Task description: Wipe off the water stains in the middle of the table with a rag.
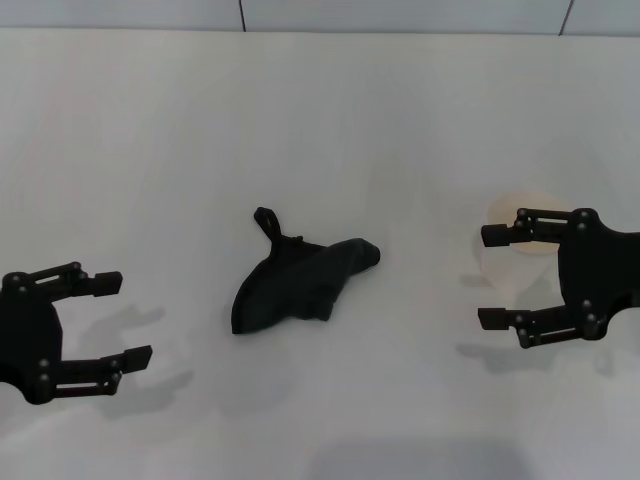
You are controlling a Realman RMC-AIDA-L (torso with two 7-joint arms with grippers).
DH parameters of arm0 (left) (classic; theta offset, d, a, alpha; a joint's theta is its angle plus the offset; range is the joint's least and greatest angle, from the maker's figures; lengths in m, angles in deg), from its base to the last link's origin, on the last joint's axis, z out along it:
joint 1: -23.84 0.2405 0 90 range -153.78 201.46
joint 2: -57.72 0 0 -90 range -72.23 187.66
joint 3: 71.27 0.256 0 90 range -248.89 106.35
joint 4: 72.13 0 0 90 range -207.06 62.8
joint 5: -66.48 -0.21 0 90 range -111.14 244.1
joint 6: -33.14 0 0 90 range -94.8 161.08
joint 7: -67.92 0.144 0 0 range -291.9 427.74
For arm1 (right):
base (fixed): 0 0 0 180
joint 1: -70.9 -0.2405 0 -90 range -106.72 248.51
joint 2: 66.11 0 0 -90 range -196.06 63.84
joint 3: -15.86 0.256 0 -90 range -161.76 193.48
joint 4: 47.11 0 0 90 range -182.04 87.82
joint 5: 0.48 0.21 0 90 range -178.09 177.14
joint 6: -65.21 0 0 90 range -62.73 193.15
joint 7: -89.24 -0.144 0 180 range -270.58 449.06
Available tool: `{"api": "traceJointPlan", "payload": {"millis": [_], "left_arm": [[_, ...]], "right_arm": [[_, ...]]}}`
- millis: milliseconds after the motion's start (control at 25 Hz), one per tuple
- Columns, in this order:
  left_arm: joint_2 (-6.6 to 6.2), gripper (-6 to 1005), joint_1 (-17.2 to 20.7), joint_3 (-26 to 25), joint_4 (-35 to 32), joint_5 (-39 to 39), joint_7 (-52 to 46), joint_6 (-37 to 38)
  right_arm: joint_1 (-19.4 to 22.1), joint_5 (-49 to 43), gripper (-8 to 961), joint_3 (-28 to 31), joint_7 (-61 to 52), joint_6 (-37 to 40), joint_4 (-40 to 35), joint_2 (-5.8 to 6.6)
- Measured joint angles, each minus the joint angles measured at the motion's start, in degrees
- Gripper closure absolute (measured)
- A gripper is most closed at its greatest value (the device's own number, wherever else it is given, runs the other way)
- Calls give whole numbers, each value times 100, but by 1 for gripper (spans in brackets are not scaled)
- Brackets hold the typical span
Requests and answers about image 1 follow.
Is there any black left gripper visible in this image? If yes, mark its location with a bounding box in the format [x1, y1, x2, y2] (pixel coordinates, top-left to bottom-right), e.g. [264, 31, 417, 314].
[0, 260, 154, 405]

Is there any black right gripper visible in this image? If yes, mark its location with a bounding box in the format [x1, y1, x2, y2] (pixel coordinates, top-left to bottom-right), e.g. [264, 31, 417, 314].
[477, 207, 640, 350]

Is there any white paper cup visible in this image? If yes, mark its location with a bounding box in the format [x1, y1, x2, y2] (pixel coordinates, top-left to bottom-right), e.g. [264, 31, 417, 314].
[474, 189, 566, 296]

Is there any dark blue rag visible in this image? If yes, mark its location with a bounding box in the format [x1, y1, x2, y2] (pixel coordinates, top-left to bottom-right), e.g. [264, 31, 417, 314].
[231, 206, 384, 336]

